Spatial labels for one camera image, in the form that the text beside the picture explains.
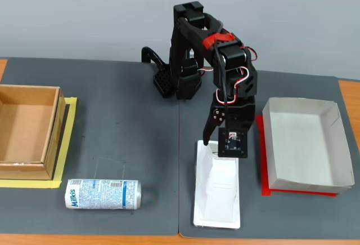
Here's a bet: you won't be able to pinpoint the white blue Milkis can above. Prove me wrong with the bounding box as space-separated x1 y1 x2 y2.
64 178 143 210

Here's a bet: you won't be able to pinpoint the red white servo wires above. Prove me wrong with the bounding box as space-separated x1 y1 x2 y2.
196 46 258 105

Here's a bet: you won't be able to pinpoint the brown cardboard box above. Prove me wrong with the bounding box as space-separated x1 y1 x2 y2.
0 84 67 181

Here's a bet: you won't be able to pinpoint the red paper sheet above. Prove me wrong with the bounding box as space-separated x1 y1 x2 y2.
255 115 338 198

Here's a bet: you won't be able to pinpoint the black camera cable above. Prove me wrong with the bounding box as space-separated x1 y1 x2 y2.
212 43 230 139

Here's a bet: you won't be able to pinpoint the white sandwich pack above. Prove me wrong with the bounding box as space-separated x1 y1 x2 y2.
193 139 242 230

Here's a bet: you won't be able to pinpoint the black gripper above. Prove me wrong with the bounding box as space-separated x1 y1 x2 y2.
202 95 257 146

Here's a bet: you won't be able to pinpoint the dark gray table mat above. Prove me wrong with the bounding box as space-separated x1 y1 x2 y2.
178 66 360 240
0 56 181 236

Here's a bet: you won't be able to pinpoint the black table clamp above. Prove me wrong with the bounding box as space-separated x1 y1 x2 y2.
140 46 169 73

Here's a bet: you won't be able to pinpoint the gray paper box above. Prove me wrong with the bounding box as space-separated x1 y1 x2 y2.
262 96 356 196

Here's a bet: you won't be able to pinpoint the yellow tape frame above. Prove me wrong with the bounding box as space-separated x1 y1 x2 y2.
0 96 79 190

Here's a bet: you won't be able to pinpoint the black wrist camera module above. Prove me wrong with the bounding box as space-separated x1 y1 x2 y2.
217 127 249 159

